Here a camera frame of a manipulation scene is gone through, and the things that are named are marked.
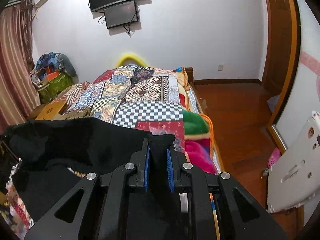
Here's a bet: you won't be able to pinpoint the black pants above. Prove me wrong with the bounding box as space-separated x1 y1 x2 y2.
4 118 175 222

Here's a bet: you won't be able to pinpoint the green pink fleece blanket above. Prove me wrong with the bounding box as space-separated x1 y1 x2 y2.
172 67 223 174

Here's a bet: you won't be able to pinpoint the colourful patchwork quilt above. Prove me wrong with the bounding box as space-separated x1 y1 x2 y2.
68 64 185 152

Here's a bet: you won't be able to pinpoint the folded khaki pants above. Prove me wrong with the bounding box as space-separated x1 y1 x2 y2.
52 108 93 121

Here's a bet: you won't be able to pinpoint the pink slipper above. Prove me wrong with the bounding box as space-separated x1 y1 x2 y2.
267 147 281 168

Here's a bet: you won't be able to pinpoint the yellow foam tube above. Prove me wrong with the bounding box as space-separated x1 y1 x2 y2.
116 53 148 68

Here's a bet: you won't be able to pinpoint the wooden board with cutouts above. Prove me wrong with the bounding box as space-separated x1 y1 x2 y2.
36 100 67 120

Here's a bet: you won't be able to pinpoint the green storage box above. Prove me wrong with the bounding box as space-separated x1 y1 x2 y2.
38 73 74 104

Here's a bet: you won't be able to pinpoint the pile of clothes on box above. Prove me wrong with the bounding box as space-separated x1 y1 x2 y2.
30 51 79 83

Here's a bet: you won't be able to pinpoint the striped red curtain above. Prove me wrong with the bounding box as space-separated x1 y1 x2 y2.
1 0 40 133

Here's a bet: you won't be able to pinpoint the white sliding wardrobe door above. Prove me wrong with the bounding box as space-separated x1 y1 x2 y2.
272 0 320 225

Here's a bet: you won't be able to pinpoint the wooden door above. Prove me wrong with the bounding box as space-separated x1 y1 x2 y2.
261 0 295 98

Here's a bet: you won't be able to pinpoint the white wall socket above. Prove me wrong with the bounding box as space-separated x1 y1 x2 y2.
217 64 224 71

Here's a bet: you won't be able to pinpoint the small black wall monitor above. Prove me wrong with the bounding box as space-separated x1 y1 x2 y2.
104 1 139 29

